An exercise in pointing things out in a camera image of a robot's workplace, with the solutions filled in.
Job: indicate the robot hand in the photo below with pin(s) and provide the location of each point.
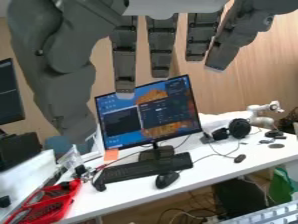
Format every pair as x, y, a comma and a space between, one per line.
61, 50

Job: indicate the computer screen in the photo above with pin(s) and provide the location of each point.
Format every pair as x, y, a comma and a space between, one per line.
148, 113
10, 91

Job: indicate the black box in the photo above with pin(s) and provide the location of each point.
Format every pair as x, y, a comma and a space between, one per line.
18, 150

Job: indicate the orange paper note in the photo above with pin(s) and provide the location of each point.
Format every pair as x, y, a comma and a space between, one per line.
111, 155

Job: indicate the black keyboard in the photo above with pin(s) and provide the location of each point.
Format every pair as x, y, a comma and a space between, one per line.
147, 168

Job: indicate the small black device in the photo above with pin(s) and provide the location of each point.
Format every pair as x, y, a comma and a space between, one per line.
99, 184

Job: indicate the red tray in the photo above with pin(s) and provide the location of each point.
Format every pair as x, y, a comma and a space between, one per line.
60, 191
27, 211

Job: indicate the black headphones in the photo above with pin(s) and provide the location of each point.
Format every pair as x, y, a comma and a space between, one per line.
240, 128

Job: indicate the small white jointed device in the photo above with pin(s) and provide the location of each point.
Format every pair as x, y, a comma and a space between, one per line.
261, 116

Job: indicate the white desk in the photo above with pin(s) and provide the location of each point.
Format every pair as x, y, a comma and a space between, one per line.
213, 173

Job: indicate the small black mouse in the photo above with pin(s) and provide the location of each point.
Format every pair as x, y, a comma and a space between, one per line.
240, 158

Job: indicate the green bag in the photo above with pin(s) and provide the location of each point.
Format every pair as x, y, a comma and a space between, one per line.
281, 185

